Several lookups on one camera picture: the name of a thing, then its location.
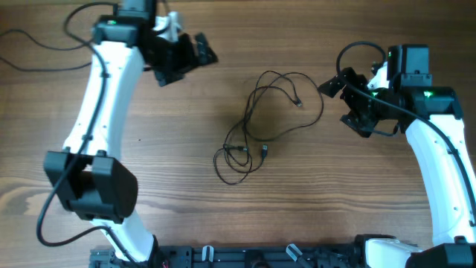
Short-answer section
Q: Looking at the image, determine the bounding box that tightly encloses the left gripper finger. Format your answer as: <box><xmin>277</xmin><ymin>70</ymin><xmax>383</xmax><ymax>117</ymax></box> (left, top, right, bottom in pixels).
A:
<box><xmin>154</xmin><ymin>61</ymin><xmax>203</xmax><ymax>86</ymax></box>
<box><xmin>195</xmin><ymin>33</ymin><xmax>218</xmax><ymax>64</ymax></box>

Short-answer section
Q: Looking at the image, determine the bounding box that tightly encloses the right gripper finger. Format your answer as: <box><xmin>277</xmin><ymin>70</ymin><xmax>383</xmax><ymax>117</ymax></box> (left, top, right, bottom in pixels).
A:
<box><xmin>318</xmin><ymin>75</ymin><xmax>345</xmax><ymax>98</ymax></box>
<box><xmin>340</xmin><ymin>113</ymin><xmax>372</xmax><ymax>138</ymax></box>

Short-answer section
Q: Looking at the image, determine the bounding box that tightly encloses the black micro usb cable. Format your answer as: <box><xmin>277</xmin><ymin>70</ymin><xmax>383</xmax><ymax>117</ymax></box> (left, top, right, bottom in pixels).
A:
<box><xmin>222</xmin><ymin>71</ymin><xmax>325</xmax><ymax>174</ymax></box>

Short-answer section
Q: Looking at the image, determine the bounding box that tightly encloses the thick black usb cable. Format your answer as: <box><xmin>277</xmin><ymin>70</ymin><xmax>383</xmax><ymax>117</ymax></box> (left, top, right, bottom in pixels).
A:
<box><xmin>0</xmin><ymin>28</ymin><xmax>94</xmax><ymax>72</ymax></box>

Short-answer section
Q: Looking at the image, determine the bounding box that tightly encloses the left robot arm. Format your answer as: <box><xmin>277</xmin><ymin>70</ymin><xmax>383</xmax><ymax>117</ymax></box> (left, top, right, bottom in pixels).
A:
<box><xmin>44</xmin><ymin>1</ymin><xmax>218</xmax><ymax>267</ymax></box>

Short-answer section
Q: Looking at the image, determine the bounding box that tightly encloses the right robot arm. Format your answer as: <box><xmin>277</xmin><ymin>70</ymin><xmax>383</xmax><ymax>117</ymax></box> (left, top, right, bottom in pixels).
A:
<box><xmin>318</xmin><ymin>44</ymin><xmax>475</xmax><ymax>267</ymax></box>

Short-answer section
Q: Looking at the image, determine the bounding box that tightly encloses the left camera cable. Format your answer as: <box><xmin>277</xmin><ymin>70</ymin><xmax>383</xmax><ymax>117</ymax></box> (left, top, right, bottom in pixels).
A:
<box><xmin>36</xmin><ymin>1</ymin><xmax>142</xmax><ymax>268</ymax></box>

